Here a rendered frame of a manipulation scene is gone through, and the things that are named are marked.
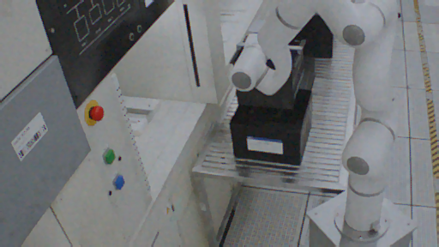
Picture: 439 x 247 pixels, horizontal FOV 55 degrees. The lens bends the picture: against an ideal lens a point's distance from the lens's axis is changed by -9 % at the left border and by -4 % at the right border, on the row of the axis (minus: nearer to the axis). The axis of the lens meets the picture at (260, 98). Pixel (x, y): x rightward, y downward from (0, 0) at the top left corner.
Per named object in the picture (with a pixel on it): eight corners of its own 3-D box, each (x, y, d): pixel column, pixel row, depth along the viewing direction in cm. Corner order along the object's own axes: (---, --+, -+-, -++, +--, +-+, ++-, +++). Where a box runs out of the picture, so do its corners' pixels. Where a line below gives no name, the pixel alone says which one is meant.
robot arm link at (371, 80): (347, 161, 131) (366, 130, 142) (386, 171, 125) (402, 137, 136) (338, 2, 104) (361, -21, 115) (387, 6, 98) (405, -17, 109)
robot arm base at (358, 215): (400, 223, 146) (409, 187, 135) (358, 251, 139) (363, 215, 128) (364, 190, 160) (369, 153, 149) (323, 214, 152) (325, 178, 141)
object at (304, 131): (232, 157, 179) (227, 123, 169) (251, 115, 201) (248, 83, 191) (300, 166, 172) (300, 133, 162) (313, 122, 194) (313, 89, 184)
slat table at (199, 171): (334, 294, 205) (345, 189, 161) (216, 274, 219) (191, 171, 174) (355, 127, 307) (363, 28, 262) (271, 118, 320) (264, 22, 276)
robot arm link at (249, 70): (273, 58, 141) (249, 42, 140) (262, 81, 131) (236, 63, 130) (259, 75, 147) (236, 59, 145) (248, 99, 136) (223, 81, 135)
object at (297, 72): (234, 111, 169) (225, 38, 151) (249, 82, 185) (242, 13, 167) (297, 118, 163) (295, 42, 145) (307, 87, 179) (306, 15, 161)
